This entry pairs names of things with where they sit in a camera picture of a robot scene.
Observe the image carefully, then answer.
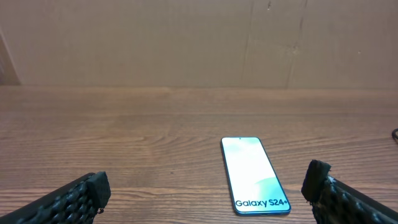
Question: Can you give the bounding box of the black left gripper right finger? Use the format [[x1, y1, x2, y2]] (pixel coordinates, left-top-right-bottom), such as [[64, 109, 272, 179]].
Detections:
[[301, 160, 397, 224]]

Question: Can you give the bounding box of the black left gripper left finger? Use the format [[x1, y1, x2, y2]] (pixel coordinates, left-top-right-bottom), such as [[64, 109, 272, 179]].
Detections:
[[1, 171, 111, 224]]

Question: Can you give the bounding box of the blue Galaxy smartphone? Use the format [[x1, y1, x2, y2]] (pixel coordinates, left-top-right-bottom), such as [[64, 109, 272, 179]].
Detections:
[[220, 136, 291, 216]]

